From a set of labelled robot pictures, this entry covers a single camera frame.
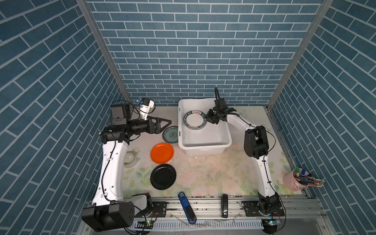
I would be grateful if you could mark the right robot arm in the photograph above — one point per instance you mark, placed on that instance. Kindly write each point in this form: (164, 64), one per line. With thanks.
(256, 146)

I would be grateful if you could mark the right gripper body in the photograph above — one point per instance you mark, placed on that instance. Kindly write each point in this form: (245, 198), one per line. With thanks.
(217, 119)

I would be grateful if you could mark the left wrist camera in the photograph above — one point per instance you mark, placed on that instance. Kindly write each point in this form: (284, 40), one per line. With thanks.
(146, 106)

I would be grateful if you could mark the green blue floral plate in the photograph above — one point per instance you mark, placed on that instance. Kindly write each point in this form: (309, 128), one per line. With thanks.
(170, 135)

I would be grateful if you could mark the black plate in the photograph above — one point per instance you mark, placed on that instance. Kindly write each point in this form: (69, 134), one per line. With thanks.
(163, 177)

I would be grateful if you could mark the white plastic bin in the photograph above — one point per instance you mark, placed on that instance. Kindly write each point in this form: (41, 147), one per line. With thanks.
(212, 139)

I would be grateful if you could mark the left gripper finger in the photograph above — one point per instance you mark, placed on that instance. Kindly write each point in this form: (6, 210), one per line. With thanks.
(160, 129)
(160, 120)

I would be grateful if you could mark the blue handheld tool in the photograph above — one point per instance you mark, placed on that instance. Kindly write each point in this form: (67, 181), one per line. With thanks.
(191, 217)

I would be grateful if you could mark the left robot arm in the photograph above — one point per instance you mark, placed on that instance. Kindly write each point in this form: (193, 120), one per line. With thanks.
(109, 210)

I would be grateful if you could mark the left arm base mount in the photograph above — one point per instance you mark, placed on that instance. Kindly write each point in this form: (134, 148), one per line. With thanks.
(158, 207)

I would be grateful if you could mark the green rimmed white plate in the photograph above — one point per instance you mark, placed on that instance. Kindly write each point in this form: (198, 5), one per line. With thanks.
(195, 127)
(194, 118)

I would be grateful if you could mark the pink pen cup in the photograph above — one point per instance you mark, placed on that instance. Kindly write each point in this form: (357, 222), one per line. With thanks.
(300, 179)

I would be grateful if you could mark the orange plastic plate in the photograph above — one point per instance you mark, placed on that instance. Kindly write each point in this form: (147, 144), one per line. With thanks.
(162, 153)

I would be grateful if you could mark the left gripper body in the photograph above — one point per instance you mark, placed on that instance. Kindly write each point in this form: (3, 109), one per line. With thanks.
(139, 127)

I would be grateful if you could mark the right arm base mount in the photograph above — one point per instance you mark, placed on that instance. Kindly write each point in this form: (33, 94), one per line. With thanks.
(263, 208)

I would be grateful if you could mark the black handheld device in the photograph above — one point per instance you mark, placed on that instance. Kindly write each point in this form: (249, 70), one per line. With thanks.
(224, 206)

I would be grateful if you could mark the aluminium rail frame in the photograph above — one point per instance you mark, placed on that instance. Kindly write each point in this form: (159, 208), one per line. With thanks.
(243, 213)

